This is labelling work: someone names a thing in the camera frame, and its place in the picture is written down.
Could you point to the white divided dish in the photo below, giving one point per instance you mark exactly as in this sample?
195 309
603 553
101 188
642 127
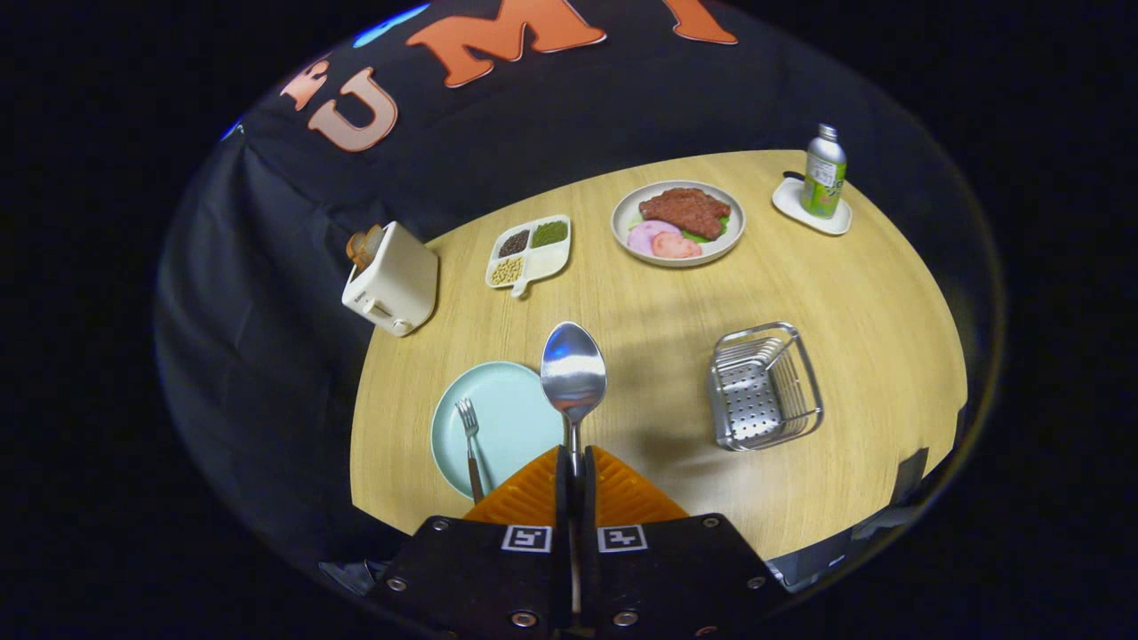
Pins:
547 260

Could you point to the green lettuce leaf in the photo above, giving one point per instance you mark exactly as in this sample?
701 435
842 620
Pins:
705 237

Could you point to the brown bread slice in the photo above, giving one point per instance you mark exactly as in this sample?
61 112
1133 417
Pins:
373 242
356 249

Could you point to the white toaster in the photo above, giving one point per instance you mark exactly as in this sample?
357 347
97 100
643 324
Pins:
400 276

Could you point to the reddish pink ham slice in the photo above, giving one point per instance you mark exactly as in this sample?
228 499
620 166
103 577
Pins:
677 247

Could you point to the white coaster tray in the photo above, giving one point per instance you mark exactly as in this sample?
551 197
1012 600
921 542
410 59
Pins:
787 200

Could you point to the light blue plate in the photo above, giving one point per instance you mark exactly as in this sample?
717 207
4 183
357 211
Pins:
507 418

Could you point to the white dinner plate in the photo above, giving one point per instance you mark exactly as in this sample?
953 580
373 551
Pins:
631 209

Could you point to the pale pink ham slice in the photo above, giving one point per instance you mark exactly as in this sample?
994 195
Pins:
645 236

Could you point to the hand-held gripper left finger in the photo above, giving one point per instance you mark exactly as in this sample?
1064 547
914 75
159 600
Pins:
563 498

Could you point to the brown steak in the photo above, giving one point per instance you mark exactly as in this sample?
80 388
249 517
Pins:
685 212

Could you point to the silver fork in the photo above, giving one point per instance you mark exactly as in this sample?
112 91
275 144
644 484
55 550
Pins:
467 418

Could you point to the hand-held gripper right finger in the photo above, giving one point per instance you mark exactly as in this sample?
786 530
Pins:
589 498

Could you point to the pile of green beans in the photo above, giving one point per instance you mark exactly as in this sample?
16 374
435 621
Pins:
549 233

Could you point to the green label drink bottle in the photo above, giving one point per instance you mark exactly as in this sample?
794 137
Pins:
824 178

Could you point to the silver spoon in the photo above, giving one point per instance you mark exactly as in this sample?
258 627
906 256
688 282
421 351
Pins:
573 373

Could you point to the pile of dark red beans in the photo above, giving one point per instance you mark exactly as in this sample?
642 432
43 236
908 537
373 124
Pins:
513 243

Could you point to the pile of yellow soybeans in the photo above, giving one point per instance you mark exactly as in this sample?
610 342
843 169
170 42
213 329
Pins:
506 270

